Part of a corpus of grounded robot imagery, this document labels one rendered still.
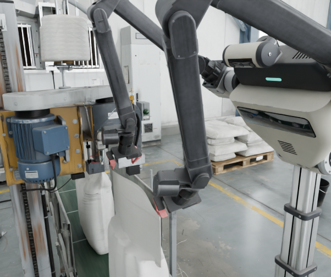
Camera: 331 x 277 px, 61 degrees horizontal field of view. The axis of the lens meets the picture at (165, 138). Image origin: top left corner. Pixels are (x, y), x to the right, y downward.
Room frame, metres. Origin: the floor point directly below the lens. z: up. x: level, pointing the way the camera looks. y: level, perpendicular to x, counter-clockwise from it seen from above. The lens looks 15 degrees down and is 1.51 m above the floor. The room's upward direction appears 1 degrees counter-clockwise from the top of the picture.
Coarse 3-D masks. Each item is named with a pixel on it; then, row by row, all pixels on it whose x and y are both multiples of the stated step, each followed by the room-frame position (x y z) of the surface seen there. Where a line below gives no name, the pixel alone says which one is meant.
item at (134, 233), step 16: (128, 192) 1.16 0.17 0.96; (144, 192) 1.03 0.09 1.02; (128, 208) 1.00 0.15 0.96; (144, 208) 0.91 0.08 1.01; (112, 224) 1.13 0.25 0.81; (128, 224) 1.00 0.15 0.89; (144, 224) 0.92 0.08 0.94; (160, 224) 0.84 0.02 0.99; (112, 240) 1.07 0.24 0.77; (128, 240) 1.00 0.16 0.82; (144, 240) 0.92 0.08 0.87; (160, 240) 0.84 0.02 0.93; (112, 256) 1.07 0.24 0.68; (128, 256) 0.92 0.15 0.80; (144, 256) 0.90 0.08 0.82; (160, 256) 0.84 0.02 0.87; (112, 272) 1.07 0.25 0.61; (128, 272) 0.90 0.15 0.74; (144, 272) 0.87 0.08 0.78; (160, 272) 0.89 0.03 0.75
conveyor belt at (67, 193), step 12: (60, 180) 2.65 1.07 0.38; (72, 180) 2.65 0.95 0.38; (60, 192) 2.37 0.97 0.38; (72, 192) 2.37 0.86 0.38; (72, 204) 2.13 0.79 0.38; (72, 216) 1.95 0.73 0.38; (72, 228) 1.78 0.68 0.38; (84, 240) 1.63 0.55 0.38; (84, 252) 1.51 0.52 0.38; (84, 264) 1.40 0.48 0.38; (96, 264) 1.40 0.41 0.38; (108, 264) 1.40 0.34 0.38; (84, 276) 1.30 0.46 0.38; (96, 276) 1.30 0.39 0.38; (108, 276) 1.30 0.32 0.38
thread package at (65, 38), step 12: (48, 24) 1.04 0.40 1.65; (60, 24) 1.03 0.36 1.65; (72, 24) 1.05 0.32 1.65; (84, 24) 1.09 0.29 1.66; (48, 36) 1.04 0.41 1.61; (60, 36) 1.03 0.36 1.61; (72, 36) 1.04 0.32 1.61; (84, 36) 1.08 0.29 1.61; (48, 48) 1.04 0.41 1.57; (60, 48) 1.03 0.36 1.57; (72, 48) 1.04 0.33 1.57; (84, 48) 1.07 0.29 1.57; (48, 60) 1.06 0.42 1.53; (60, 60) 1.12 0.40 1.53; (72, 60) 1.10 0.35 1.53; (84, 60) 1.16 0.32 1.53
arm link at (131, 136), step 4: (120, 132) 1.06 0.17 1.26; (124, 132) 1.06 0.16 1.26; (128, 132) 1.07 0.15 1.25; (132, 132) 1.07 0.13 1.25; (120, 136) 1.07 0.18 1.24; (124, 136) 1.05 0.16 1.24; (128, 136) 1.05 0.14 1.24; (132, 136) 1.06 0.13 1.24; (120, 140) 1.08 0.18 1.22; (124, 140) 1.06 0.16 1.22; (128, 140) 1.06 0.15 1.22; (132, 140) 1.08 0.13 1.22; (124, 144) 1.07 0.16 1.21; (128, 144) 1.07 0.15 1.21
